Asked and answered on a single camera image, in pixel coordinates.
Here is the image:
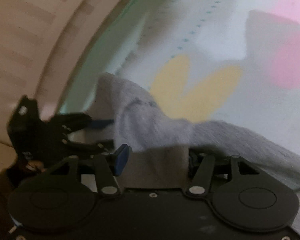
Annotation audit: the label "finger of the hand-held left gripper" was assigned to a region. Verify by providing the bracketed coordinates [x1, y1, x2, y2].
[62, 139, 113, 154]
[50, 113, 115, 132]

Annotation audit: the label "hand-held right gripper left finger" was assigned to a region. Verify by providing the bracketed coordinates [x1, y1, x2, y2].
[44, 144, 129, 198]

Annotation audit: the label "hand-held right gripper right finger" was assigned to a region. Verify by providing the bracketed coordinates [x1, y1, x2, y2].
[185, 151, 262, 198]

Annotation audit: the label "grey pants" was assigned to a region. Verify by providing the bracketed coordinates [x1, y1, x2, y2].
[96, 72, 300, 195]

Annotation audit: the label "person's left hand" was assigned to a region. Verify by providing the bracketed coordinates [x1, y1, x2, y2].
[22, 159, 45, 173]

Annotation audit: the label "white wooden bed rail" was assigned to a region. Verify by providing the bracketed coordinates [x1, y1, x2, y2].
[0, 0, 152, 178]

